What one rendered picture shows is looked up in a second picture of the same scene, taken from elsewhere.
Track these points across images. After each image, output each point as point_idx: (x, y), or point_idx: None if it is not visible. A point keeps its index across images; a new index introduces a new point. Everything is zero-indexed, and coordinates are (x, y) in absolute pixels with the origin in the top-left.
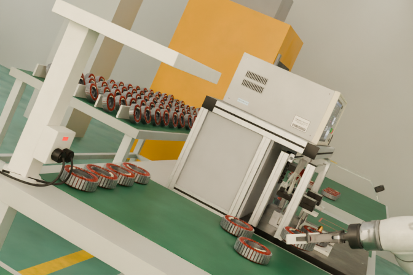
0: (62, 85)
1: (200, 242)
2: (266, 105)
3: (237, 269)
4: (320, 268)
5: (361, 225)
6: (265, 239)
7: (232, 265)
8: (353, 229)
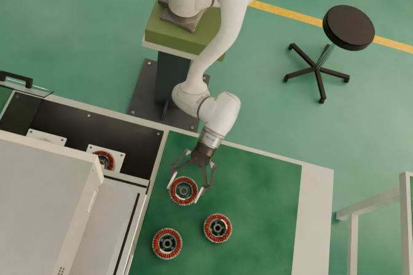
0: None
1: (242, 270)
2: (72, 254)
3: (261, 238)
4: (155, 164)
5: (215, 147)
6: (142, 213)
7: (257, 242)
8: (212, 153)
